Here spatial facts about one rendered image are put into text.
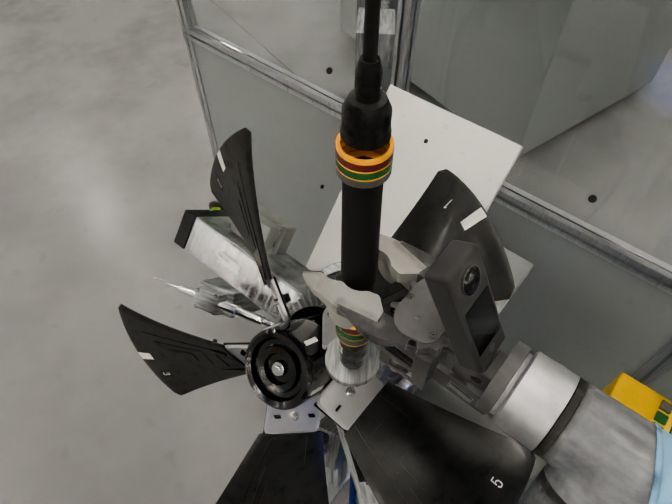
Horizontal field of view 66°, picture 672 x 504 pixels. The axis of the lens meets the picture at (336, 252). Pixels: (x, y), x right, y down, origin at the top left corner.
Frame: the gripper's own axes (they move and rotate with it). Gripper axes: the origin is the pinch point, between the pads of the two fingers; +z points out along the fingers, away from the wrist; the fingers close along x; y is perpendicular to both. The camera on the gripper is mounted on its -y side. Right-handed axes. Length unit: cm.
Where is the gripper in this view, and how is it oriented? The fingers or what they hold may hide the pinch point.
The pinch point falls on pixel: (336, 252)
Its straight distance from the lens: 51.4
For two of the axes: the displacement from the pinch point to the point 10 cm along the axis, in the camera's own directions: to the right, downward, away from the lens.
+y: 0.0, 6.0, 8.0
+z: -7.7, -5.1, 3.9
